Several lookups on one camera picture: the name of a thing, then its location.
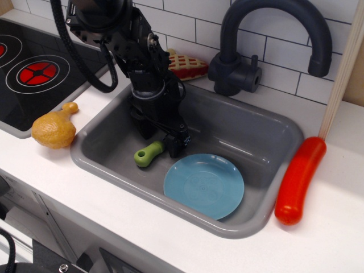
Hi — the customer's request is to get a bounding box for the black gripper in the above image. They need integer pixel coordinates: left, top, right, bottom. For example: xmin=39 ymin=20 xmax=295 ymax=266
xmin=128 ymin=82 xmax=191 ymax=158

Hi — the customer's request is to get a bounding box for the green handled grey spatula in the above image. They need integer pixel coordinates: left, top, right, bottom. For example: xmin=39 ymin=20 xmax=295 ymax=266
xmin=134 ymin=140 xmax=165 ymax=168

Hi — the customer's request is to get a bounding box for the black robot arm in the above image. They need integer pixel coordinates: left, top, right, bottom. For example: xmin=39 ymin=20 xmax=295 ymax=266
xmin=67 ymin=1 xmax=191 ymax=158

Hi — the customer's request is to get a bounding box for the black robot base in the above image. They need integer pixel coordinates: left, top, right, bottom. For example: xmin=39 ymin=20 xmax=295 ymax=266
xmin=1 ymin=229 xmax=95 ymax=272

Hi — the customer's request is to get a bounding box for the blue plastic plate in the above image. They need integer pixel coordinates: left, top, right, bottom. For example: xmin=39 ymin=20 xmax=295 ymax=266
xmin=163 ymin=154 xmax=245 ymax=220

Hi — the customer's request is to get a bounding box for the grey plastic sink basin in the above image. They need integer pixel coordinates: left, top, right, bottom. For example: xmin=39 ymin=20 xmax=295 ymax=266
xmin=71 ymin=85 xmax=304 ymax=239

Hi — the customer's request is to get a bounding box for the toy pie slice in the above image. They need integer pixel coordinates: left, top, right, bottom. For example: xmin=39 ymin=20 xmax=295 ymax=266
xmin=167 ymin=48 xmax=209 ymax=81

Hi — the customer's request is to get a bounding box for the dark grey toy faucet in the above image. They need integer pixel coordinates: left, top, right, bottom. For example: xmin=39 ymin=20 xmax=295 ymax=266
xmin=208 ymin=0 xmax=332 ymax=96

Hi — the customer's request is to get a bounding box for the yellow toy chicken drumstick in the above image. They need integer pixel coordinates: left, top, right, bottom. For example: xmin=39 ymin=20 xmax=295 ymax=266
xmin=31 ymin=102 xmax=78 ymax=150

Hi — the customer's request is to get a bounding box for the black toy stovetop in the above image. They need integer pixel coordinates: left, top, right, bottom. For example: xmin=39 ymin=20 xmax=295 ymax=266
xmin=0 ymin=17 xmax=119 ymax=139

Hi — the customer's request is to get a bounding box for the red toy sausage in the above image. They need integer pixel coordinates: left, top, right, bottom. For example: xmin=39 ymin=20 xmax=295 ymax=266
xmin=275 ymin=136 xmax=326 ymax=226

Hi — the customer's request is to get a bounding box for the black braided cable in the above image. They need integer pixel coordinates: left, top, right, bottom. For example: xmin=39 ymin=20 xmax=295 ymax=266
xmin=50 ymin=0 xmax=119 ymax=94

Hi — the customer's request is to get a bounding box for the light wooden post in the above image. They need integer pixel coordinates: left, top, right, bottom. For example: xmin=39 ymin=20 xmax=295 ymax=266
xmin=318 ymin=0 xmax=363 ymax=141

